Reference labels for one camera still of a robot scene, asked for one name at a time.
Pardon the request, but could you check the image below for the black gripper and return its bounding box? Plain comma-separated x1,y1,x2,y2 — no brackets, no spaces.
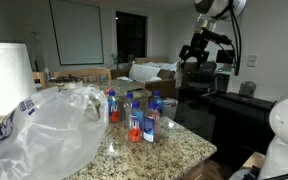
178,30,212,71

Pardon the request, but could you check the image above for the white plastic bag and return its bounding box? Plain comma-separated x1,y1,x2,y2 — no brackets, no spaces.
0,85,110,180

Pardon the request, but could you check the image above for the black office chair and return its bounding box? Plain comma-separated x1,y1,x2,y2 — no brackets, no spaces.
178,61,218,103

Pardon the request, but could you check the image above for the black monitor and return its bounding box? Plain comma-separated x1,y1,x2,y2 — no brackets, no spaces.
216,49,236,65

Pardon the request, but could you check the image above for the white blanket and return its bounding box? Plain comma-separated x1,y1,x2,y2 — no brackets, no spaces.
128,61,178,84

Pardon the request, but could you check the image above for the white round container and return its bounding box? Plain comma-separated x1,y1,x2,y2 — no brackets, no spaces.
162,97,179,120

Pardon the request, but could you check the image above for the glass jar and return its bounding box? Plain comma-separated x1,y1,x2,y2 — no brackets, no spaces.
238,80,257,98

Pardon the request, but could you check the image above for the dark window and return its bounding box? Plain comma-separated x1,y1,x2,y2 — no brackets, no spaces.
115,11,148,64

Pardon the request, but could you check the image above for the thin black flat object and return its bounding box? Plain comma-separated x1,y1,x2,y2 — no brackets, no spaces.
127,86,146,93

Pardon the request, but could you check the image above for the white paper sheet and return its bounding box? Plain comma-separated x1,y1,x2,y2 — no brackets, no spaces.
115,76,135,83

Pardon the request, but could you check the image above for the green house plant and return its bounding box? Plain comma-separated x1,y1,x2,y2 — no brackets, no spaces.
110,51,125,70

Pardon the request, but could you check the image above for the black desk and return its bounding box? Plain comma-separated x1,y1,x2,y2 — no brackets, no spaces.
208,91,277,168

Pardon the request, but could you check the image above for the white projector screen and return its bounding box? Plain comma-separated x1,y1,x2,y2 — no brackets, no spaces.
49,0,105,66

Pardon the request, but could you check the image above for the light wooden board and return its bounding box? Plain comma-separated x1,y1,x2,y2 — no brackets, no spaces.
242,151,267,170

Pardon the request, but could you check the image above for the white paper towel roll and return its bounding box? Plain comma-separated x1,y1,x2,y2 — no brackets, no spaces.
0,41,38,117

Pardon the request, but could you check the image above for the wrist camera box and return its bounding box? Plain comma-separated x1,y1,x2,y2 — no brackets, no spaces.
202,28,234,46

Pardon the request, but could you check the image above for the white light switch plate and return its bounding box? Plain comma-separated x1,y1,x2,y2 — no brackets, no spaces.
246,53,259,68

